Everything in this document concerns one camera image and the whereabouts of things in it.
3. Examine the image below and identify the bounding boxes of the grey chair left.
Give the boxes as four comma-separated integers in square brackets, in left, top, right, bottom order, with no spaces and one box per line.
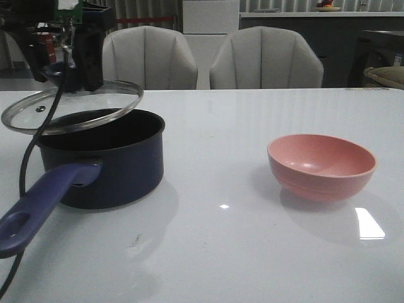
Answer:
[102,26,198,90]

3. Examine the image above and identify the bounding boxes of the red bin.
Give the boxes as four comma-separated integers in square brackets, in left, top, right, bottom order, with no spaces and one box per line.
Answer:
[39,33,57,64]

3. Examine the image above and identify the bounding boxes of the dark kitchen counter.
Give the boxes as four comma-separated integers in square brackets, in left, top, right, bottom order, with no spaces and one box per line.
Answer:
[239,11,403,88]

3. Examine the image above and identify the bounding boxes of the pink bowl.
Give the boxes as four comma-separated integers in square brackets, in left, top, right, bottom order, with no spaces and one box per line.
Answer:
[267,134,377,202]

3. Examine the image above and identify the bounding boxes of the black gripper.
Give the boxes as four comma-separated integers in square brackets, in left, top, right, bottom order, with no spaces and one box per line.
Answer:
[1,1,116,91]

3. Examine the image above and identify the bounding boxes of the grey chair right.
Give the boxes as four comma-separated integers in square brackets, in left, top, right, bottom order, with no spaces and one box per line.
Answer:
[210,26,324,90]

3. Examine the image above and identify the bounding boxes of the fruit plate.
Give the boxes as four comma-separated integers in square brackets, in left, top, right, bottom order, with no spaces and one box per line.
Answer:
[314,0,342,12]

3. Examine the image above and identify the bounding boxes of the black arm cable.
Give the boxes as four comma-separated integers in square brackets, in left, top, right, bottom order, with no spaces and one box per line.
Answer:
[0,44,72,294]

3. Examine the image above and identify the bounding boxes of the red barrier belt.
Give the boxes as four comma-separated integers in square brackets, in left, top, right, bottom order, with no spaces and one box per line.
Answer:
[116,16,175,24]

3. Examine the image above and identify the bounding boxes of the glass pot lid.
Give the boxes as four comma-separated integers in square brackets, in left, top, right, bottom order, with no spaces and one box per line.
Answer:
[1,69,143,136]

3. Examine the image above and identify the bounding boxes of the green circuit board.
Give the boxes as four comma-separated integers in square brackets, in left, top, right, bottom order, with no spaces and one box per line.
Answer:
[53,0,83,25]

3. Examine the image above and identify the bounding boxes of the dark blue saucepan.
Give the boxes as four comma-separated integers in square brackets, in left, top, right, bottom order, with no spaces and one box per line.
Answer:
[1,109,165,258]

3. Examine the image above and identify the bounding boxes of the white refrigerator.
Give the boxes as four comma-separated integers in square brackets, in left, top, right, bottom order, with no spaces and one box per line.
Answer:
[182,1,240,90]

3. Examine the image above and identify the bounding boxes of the grey chair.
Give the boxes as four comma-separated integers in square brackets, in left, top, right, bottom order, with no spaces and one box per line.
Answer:
[102,26,198,90]
[210,26,324,90]

